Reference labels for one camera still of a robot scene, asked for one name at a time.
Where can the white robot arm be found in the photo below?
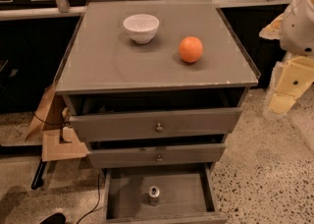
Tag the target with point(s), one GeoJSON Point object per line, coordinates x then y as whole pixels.
{"type": "Point", "coordinates": [297, 29]}

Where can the silver redbull can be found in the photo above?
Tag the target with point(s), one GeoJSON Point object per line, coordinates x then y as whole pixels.
{"type": "Point", "coordinates": [154, 194]}

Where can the grey top drawer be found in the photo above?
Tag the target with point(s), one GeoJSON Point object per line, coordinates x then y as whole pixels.
{"type": "Point", "coordinates": [155, 125]}

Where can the grey drawer cabinet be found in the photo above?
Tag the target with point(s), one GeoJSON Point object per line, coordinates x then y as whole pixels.
{"type": "Point", "coordinates": [107, 72]}

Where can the grey middle drawer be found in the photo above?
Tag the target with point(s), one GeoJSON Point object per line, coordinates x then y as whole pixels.
{"type": "Point", "coordinates": [156, 155]}

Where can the orange fruit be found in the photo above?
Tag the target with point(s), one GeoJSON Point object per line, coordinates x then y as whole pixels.
{"type": "Point", "coordinates": [191, 49]}

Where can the grey bottom drawer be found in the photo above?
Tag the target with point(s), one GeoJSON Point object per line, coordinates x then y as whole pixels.
{"type": "Point", "coordinates": [186, 196]}

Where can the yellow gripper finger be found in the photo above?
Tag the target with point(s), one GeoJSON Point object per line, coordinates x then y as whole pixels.
{"type": "Point", "coordinates": [289, 80]}
{"type": "Point", "coordinates": [272, 30]}

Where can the black floor bar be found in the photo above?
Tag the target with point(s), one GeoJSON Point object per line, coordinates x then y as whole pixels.
{"type": "Point", "coordinates": [37, 181]}

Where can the white ceramic bowl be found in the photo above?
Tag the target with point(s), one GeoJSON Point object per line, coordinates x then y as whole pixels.
{"type": "Point", "coordinates": [141, 28]}

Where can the grey drawer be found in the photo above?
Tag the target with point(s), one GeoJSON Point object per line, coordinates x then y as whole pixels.
{"type": "Point", "coordinates": [156, 155]}
{"type": "Point", "coordinates": [155, 125]}
{"type": "Point", "coordinates": [186, 196]}

